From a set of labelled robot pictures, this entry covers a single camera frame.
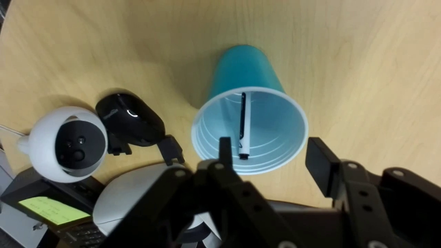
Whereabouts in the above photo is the black VR controller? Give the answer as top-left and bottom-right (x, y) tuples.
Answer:
(93, 91), (186, 168)

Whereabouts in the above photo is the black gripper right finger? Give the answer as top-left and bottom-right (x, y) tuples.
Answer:
(304, 135), (343, 199)

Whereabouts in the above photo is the white round camera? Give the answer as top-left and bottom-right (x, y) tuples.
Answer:
(16, 106), (110, 185)

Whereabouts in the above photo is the blue plastic cup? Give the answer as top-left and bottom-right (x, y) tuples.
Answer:
(190, 44), (310, 177)

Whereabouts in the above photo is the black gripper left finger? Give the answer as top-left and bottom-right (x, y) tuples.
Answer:
(217, 135), (235, 174)

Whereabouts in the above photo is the white VR headset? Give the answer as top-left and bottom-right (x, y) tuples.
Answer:
(91, 163), (223, 248)

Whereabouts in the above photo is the large green sticky note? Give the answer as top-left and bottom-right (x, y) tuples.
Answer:
(18, 196), (92, 228)

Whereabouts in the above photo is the white marker with black cap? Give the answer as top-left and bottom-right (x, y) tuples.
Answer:
(237, 91), (253, 162)

